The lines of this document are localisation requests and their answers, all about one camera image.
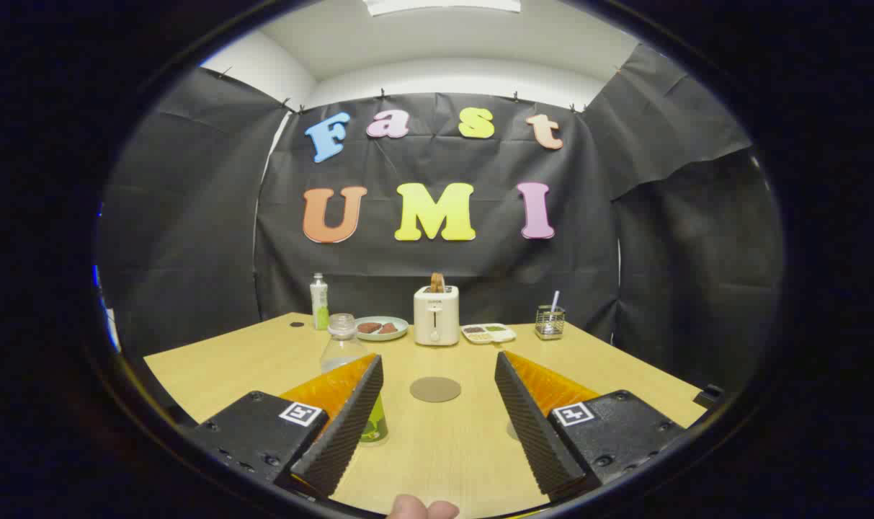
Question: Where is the clear juice bottle green label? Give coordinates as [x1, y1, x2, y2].
[320, 314, 389, 446]

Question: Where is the round brown coaster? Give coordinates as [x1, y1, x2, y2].
[409, 376, 462, 404]

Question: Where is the small white green bottle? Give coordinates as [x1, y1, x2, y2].
[310, 272, 330, 331]

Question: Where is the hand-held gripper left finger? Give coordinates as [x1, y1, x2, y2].
[184, 353, 385, 500]

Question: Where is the pale green plate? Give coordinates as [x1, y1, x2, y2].
[354, 316, 409, 342]

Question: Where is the wooden table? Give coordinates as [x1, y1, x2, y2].
[143, 311, 708, 518]

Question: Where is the white toaster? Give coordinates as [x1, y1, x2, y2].
[414, 285, 460, 347]

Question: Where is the white divided snack tray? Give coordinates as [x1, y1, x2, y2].
[461, 324, 517, 345]

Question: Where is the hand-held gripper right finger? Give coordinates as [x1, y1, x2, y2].
[494, 351, 690, 502]

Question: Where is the wire mesh holder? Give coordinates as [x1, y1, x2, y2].
[535, 305, 566, 341]

